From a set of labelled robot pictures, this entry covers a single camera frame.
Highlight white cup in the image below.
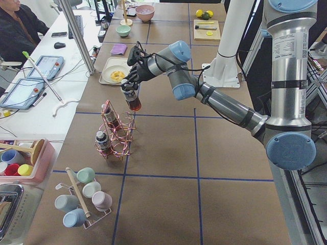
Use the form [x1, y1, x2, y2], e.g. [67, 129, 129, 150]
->
[82, 181, 102, 198]

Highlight mint green bowl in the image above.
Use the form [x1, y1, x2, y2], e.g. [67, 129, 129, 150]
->
[115, 25, 131, 37]

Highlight wooden cutting board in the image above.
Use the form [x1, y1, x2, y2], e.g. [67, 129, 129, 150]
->
[193, 19, 221, 41]

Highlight light blue cup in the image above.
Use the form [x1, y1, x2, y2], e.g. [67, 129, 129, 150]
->
[63, 208, 86, 228]

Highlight steel muddler black tip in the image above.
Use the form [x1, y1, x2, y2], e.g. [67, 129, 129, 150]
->
[195, 25, 217, 30]

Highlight front tea bottle in rack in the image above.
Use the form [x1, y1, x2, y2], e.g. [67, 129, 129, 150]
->
[96, 131, 112, 156]

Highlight yellow plastic knife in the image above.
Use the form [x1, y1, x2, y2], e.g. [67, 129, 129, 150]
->
[196, 21, 215, 25]

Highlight black computer mouse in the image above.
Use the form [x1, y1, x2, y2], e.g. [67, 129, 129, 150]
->
[54, 42, 66, 49]

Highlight rear tea bottle in rack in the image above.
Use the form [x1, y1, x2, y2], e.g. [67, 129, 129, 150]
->
[102, 104, 120, 129]

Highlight upper teach pendant tablet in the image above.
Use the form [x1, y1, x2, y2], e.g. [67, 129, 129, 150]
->
[36, 55, 64, 81]

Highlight grey-blue cup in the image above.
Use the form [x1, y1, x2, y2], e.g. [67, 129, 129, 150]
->
[55, 194, 79, 213]

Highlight wire cup rack wooden handle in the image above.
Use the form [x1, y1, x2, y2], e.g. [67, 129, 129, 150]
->
[55, 166, 112, 230]

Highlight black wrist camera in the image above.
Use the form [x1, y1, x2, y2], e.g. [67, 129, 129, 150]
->
[127, 41, 149, 66]

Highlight pink bowl with ice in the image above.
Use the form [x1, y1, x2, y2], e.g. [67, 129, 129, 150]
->
[135, 5, 155, 22]

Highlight copper wire bottle rack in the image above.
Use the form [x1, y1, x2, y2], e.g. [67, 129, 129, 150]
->
[95, 100, 136, 160]

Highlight wooden stand round base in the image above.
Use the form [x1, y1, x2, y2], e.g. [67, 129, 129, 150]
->
[120, 0, 133, 26]

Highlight green-tipped metal rod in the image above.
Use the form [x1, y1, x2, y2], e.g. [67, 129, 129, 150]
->
[22, 51, 64, 104]

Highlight black marker pen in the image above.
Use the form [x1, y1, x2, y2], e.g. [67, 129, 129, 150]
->
[32, 92, 47, 107]

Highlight lower teach pendant tablet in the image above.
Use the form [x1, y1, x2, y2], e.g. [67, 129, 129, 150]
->
[1, 78, 44, 110]

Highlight mint green cup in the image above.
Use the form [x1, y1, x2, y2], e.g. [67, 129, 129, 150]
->
[77, 167, 95, 184]

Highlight aluminium frame post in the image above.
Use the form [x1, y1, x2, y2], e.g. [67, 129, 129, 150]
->
[58, 0, 95, 76]

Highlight yellow lemon left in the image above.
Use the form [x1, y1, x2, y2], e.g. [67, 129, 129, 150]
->
[196, 9, 203, 18]

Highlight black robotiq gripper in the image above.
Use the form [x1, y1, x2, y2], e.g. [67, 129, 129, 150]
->
[122, 60, 156, 91]

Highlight teach pendant tablet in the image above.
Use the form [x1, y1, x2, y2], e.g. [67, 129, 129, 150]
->
[1, 78, 44, 110]
[36, 55, 64, 81]

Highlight cream rectangular serving tray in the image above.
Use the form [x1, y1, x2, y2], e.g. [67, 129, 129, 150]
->
[99, 57, 131, 85]

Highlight pink bin with cups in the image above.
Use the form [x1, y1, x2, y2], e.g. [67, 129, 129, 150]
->
[1, 139, 55, 185]

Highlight pink cup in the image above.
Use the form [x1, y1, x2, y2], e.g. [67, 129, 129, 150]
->
[92, 191, 113, 212]

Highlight green lime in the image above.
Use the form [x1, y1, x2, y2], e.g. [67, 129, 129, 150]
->
[201, 12, 210, 20]

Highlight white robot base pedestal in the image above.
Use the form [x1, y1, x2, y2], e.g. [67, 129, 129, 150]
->
[203, 0, 254, 88]

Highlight tea bottle in rack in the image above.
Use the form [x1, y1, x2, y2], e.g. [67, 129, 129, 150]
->
[96, 131, 112, 156]
[102, 104, 120, 129]

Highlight tea bottle white cap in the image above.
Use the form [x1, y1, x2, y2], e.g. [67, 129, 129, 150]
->
[121, 79, 142, 111]

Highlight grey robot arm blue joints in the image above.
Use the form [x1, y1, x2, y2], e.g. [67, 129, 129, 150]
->
[149, 1, 317, 170]

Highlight black keyboard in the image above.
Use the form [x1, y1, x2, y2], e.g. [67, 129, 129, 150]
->
[68, 15, 84, 39]

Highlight person in black jacket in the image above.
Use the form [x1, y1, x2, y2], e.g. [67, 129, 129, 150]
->
[1, 1, 49, 63]

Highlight folded purple cloth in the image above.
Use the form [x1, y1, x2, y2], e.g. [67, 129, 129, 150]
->
[110, 43, 127, 56]

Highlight silver toaster appliance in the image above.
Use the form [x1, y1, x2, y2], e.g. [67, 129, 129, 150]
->
[1, 184, 25, 244]

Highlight black smartphone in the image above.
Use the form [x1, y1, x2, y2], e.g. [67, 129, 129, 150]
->
[51, 32, 67, 38]

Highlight glazed ring donut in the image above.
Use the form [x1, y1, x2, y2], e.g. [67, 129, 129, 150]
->
[110, 70, 125, 83]

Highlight round cream plate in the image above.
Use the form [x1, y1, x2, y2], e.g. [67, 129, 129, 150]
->
[102, 65, 129, 84]

